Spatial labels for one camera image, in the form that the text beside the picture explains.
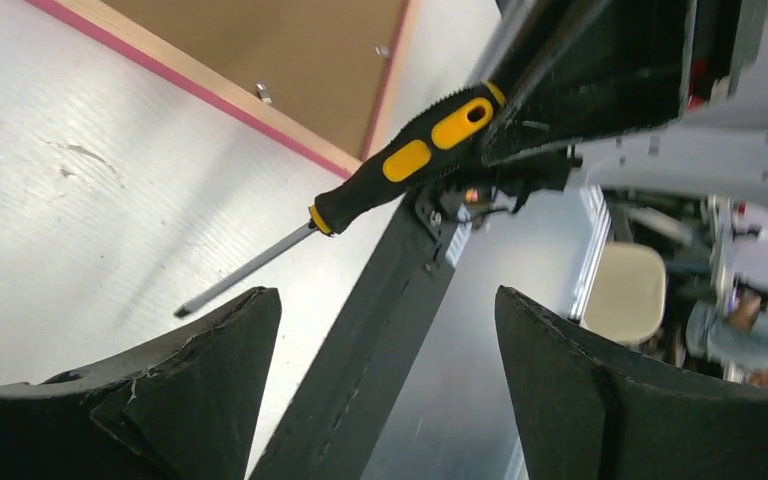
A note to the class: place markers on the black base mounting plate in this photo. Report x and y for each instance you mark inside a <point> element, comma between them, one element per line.
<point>334,420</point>

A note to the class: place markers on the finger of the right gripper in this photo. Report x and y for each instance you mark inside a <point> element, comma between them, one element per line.
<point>578,71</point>

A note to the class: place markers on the pink picture frame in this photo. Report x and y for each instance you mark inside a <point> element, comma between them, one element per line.
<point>320,77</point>

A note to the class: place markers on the beige chair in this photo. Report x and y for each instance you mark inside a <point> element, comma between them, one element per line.
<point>627,299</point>

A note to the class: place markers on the aluminium front rail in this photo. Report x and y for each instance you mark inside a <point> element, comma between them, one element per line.
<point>600,221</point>

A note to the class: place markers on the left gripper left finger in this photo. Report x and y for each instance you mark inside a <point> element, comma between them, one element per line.
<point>181,406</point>

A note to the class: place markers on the yellow black screwdriver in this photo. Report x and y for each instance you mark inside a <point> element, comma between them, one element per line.
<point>430,147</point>

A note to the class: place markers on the right white cable duct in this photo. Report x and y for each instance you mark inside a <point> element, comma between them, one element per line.
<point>460,237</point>

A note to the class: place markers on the person in background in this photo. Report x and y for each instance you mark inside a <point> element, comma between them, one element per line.
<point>713,339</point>

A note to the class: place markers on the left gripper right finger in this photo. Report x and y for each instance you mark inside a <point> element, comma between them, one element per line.
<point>588,408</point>

